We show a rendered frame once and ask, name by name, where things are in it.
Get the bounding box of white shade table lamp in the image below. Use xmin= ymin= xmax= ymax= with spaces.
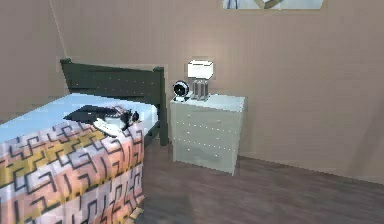
xmin=186 ymin=59 xmax=215 ymax=102

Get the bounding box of white remote control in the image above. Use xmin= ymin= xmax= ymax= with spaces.
xmin=92 ymin=118 xmax=124 ymax=138

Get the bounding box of black round alarm clock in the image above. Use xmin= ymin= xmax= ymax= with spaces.
xmin=172 ymin=80 xmax=191 ymax=103

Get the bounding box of black flat laptop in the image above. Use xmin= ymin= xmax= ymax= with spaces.
xmin=63 ymin=104 xmax=141 ymax=132

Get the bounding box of framed wall picture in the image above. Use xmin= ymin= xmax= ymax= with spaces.
xmin=222 ymin=0 xmax=325 ymax=11

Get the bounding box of dark green framed bed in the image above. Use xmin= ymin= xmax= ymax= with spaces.
xmin=0 ymin=57 xmax=170 ymax=224

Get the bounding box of pale green chest of drawers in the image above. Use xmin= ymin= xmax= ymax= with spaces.
xmin=169 ymin=93 xmax=246 ymax=177

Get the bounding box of patterned orange bedspread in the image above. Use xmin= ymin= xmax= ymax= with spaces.
xmin=0 ymin=119 xmax=146 ymax=224

